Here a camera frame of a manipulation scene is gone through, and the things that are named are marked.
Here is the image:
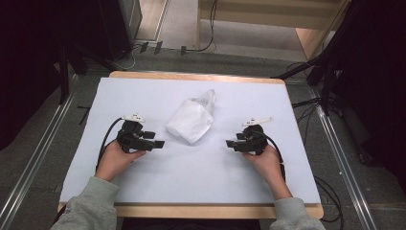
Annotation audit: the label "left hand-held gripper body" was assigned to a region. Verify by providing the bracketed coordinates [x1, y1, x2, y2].
[116, 113, 154, 153]

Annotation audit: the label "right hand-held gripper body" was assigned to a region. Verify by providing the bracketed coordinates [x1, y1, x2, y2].
[237, 117, 275, 156]

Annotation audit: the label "white mesh laundry bag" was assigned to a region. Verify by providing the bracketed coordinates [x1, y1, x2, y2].
[165, 88, 217, 146]

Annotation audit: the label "person's right hand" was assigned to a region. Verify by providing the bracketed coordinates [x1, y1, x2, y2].
[241, 144, 285, 184]

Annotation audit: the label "person's left hand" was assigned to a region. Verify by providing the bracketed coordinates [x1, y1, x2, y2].
[94, 140, 147, 182]

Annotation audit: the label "wooden table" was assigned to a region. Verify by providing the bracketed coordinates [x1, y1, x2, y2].
[56, 70, 325, 220]

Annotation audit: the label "black metal stand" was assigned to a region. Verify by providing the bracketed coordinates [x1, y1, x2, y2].
[270, 0, 362, 116]
[57, 42, 72, 105]

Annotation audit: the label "dark cabinet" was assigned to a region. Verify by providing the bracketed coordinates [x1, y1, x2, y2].
[97, 0, 144, 62]

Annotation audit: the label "light wooden furniture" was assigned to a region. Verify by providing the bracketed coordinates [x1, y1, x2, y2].
[195, 0, 352, 60]

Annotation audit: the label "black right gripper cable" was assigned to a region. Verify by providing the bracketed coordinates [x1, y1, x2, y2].
[255, 129, 287, 184]

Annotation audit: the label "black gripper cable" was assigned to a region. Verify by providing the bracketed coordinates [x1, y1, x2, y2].
[255, 129, 287, 184]
[95, 117, 124, 173]

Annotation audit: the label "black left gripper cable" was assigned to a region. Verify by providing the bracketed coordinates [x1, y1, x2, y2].
[95, 117, 124, 173]

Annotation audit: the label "black floor cable bundle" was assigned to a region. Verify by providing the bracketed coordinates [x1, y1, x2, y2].
[291, 97, 324, 124]

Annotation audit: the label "white floor cable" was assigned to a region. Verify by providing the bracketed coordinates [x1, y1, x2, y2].
[116, 44, 142, 71]

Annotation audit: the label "metal floor rail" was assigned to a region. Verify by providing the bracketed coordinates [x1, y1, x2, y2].
[0, 75, 79, 228]
[306, 85, 380, 230]

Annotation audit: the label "black hanging cable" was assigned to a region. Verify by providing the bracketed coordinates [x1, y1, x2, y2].
[180, 0, 218, 56]

